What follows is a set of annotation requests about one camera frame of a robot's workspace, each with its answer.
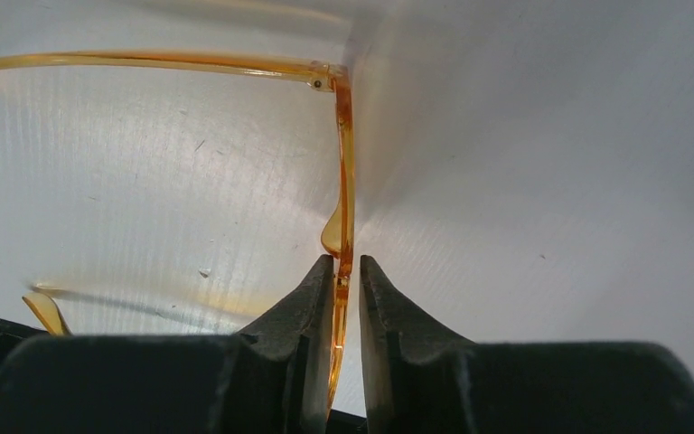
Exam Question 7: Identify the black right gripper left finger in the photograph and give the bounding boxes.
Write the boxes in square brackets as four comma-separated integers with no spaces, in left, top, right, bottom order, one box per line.
[0,255,334,433]

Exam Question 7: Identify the orange translucent sunglasses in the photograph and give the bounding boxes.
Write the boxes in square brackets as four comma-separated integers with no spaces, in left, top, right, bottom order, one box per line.
[0,51,355,409]

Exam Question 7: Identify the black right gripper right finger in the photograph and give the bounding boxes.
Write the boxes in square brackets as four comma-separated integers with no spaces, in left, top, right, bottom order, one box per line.
[360,255,694,433]

